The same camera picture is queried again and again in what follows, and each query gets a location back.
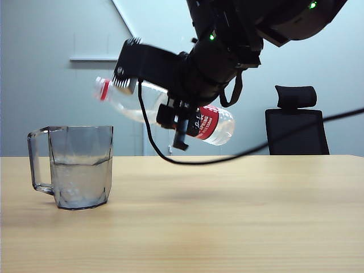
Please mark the black finned wrist camera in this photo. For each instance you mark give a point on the black finned wrist camera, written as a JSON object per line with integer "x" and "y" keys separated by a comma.
{"x": 148, "y": 64}

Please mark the horizontal white wall rail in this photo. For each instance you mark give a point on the horizontal white wall rail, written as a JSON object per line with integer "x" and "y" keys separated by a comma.
{"x": 94, "y": 59}

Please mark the black office chair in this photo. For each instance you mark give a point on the black office chair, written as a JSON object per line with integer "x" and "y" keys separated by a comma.
{"x": 298, "y": 130}

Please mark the grey transparent plastic mug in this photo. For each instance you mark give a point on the grey transparent plastic mug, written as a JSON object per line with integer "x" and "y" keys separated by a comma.
{"x": 81, "y": 176}

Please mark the Nongfu Spring water bottle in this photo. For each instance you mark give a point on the Nongfu Spring water bottle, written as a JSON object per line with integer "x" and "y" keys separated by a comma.
{"x": 216, "y": 125}

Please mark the diagonal white wall bar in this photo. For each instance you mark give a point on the diagonal white wall bar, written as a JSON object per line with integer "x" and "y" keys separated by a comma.
{"x": 122, "y": 14}

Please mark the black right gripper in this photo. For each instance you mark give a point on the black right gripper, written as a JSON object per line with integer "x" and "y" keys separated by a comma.
{"x": 203, "y": 74}

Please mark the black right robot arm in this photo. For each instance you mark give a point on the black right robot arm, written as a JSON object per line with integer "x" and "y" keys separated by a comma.
{"x": 273, "y": 17}

